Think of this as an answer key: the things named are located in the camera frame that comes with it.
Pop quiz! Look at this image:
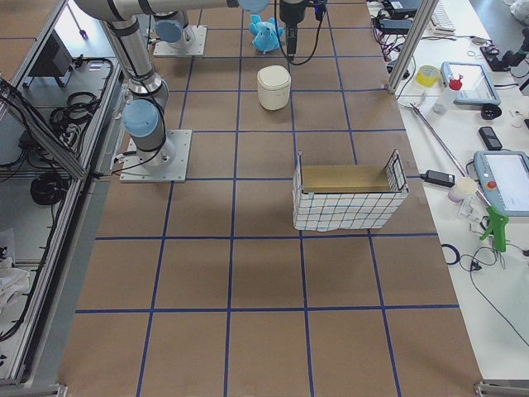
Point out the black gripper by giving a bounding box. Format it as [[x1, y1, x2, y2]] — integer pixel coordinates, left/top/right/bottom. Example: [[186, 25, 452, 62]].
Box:
[[279, 0, 307, 57]]

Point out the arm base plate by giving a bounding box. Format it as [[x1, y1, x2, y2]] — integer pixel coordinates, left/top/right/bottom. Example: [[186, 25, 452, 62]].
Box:
[[154, 22, 207, 58], [119, 130, 192, 183]]

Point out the teach pendant near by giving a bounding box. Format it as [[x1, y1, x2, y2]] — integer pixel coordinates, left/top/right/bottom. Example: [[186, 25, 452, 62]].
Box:
[[474, 151, 528, 217]]

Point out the white trash can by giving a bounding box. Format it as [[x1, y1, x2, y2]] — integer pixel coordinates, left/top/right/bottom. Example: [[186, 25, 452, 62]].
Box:
[[257, 65, 291, 111]]

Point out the blue teddy bear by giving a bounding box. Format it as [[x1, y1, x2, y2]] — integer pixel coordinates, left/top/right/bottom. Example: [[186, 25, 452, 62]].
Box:
[[249, 14, 284, 54]]

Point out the black power adapter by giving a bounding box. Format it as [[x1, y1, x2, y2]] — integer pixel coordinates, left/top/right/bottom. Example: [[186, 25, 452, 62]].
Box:
[[420, 170, 455, 188]]

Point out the aluminium frame post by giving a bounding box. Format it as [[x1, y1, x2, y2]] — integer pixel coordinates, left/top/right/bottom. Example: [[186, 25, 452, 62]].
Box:
[[386, 0, 438, 93]]

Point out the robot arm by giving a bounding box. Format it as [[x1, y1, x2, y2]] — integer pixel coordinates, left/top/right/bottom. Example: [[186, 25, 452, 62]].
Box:
[[76, 0, 269, 98], [154, 11, 195, 48]]

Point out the teach pendant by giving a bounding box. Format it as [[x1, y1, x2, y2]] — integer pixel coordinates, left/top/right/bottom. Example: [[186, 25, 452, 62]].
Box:
[[474, 151, 528, 217], [441, 61, 501, 105]]

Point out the yellow tape roll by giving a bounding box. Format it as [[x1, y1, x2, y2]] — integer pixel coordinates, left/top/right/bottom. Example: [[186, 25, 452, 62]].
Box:
[[415, 65, 440, 87]]

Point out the blue tape ring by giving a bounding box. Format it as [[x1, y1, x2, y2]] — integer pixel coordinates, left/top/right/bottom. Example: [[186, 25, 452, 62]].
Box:
[[441, 243, 460, 266]]

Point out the teach pendant far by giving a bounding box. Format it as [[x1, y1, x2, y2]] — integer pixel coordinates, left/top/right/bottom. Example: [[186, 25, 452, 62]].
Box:
[[441, 61, 501, 105]]

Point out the green plastic gun tool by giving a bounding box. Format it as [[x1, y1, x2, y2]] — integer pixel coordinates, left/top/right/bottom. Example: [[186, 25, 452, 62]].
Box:
[[479, 205, 509, 252]]

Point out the black remote control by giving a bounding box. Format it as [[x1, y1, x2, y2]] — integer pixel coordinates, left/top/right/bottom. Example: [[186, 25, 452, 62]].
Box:
[[479, 127, 503, 151]]

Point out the long metal rod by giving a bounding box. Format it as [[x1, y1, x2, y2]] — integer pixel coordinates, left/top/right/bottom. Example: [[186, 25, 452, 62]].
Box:
[[407, 102, 493, 208]]

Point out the red-capped plastic bottle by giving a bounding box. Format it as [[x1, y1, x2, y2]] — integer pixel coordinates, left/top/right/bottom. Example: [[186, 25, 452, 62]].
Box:
[[432, 74, 463, 115]]

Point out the white paper cup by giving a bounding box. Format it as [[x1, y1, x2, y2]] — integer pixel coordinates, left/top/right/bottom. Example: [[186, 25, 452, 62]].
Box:
[[447, 177, 478, 203]]

